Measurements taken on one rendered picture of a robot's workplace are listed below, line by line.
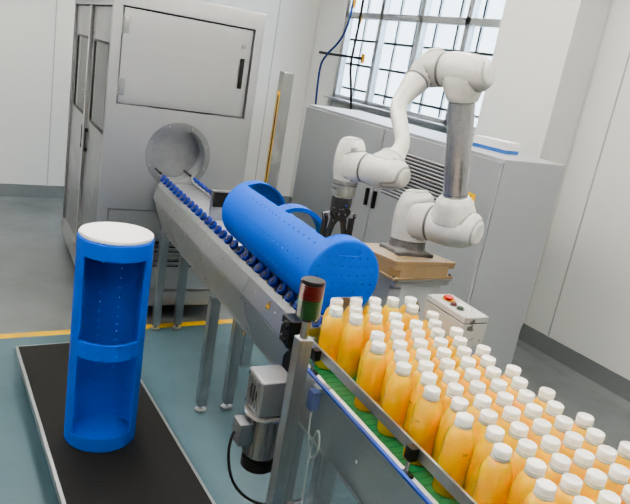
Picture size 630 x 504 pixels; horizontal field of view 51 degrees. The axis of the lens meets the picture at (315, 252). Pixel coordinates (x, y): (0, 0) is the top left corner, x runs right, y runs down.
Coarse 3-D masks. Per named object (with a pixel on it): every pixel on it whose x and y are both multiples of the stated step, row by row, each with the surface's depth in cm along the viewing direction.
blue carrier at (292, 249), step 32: (256, 192) 273; (224, 224) 289; (256, 224) 255; (288, 224) 239; (320, 224) 258; (256, 256) 260; (288, 256) 228; (320, 256) 215; (352, 256) 220; (352, 288) 225
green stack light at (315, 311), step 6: (300, 300) 164; (300, 306) 164; (306, 306) 163; (312, 306) 163; (318, 306) 164; (300, 312) 164; (306, 312) 163; (312, 312) 163; (318, 312) 164; (300, 318) 164; (306, 318) 164; (312, 318) 164; (318, 318) 165
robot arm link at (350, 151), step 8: (344, 144) 226; (352, 144) 225; (360, 144) 226; (336, 152) 229; (344, 152) 226; (352, 152) 225; (360, 152) 226; (336, 160) 229; (344, 160) 226; (352, 160) 224; (360, 160) 223; (336, 168) 229; (344, 168) 226; (352, 168) 225; (336, 176) 230; (344, 176) 228; (352, 176) 226
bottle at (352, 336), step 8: (344, 328) 192; (352, 328) 191; (360, 328) 191; (344, 336) 191; (352, 336) 190; (360, 336) 191; (344, 344) 192; (352, 344) 191; (360, 344) 192; (344, 352) 192; (352, 352) 192; (360, 352) 194; (336, 360) 196; (344, 360) 193; (352, 360) 192; (344, 368) 193; (352, 368) 193; (352, 376) 194
